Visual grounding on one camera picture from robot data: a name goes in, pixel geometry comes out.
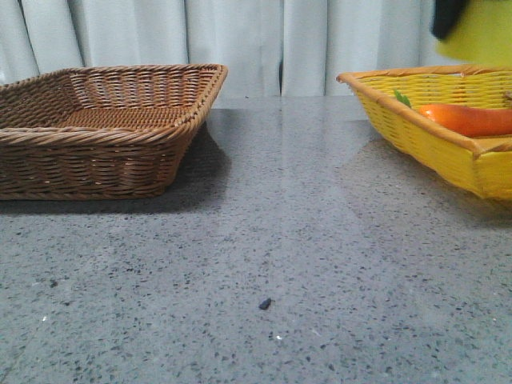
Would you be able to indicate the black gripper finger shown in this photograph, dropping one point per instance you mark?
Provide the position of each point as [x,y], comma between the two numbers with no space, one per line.
[446,14]

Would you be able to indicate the yellow tape roll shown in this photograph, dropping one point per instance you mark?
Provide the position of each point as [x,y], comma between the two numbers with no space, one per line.
[482,35]

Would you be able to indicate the green carrot leaves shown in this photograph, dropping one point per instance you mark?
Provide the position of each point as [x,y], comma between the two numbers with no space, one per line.
[402,98]

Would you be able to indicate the orange toy carrot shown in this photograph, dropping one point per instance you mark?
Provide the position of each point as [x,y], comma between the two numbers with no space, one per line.
[469,121]

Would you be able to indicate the yellow woven basket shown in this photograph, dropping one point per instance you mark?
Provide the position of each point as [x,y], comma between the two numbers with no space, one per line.
[481,166]

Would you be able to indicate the white curtain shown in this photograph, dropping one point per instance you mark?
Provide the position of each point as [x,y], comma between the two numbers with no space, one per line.
[271,48]

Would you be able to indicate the small black debris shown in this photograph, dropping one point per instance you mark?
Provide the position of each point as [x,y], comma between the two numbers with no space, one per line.
[265,304]

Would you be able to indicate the brown wicker basket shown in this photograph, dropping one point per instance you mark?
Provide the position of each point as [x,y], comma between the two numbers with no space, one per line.
[94,133]

